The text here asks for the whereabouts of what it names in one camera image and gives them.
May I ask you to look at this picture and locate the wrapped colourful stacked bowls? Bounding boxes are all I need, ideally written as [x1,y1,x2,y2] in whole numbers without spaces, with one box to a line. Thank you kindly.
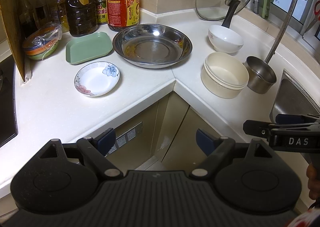
[22,22,62,60]

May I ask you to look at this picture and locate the small dark sauce bottle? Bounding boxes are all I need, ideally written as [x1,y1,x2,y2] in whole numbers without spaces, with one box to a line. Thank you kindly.
[35,0,50,27]

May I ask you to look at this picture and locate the clear plastic oil bottle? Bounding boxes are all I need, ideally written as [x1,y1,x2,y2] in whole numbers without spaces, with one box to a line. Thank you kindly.
[47,0,70,34]

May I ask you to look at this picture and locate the black gas stove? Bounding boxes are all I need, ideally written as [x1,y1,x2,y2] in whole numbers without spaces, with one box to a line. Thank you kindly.
[0,56,18,146]

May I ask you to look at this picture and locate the cream plastic bowl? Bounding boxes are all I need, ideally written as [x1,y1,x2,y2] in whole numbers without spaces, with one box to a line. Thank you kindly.
[201,52,249,99]

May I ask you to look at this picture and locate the large stainless steel basin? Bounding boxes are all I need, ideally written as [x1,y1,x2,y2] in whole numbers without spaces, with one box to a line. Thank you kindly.
[112,24,193,69]

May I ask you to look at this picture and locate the yellow-cap clear bottle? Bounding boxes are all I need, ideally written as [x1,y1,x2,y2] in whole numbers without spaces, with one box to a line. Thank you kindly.
[18,0,37,39]

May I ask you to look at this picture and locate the person's right hand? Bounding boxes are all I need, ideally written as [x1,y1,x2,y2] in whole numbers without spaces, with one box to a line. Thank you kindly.
[306,164,320,200]

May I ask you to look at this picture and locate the floral white ceramic saucer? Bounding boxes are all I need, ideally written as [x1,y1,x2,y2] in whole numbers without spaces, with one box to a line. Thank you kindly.
[74,61,120,97]

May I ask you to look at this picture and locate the stainless steel sink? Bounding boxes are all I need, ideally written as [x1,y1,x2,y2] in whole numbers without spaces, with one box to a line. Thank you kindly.
[270,70,319,123]

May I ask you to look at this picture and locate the brown cardboard sheet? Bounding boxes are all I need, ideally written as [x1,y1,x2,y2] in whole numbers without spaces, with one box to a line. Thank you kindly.
[1,0,25,82]

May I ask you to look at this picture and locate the green square plastic plate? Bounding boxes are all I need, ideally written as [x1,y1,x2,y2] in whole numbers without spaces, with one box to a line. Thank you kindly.
[66,32,113,65]

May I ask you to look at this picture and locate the small stainless steel cup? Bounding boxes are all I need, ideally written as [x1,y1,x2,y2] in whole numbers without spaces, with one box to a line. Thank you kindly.
[245,56,277,94]

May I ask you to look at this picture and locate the dark cooking oil bottle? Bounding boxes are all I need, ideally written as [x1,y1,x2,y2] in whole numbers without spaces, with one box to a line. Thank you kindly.
[66,0,98,37]

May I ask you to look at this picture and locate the white ceramic bowl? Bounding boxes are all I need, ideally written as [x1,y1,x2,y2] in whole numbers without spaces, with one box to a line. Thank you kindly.
[208,25,244,54]

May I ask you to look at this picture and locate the green-lid sauce jar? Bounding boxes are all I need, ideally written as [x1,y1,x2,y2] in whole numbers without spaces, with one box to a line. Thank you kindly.
[95,0,108,25]

